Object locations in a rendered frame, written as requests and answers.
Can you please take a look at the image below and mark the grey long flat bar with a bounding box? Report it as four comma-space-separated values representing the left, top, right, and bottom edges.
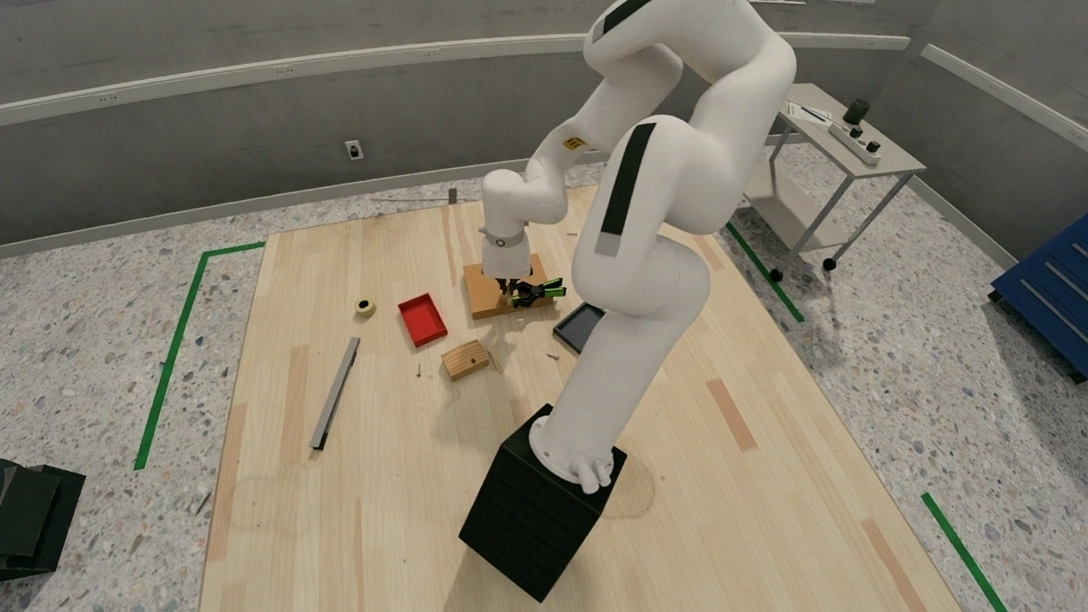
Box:
309, 336, 360, 451

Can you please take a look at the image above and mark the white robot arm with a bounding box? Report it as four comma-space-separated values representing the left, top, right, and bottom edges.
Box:
479, 0, 796, 494

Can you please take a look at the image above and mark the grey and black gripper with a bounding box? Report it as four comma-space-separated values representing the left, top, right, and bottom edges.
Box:
481, 232, 533, 295

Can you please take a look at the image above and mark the red open tray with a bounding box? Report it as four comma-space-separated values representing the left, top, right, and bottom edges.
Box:
398, 293, 448, 348

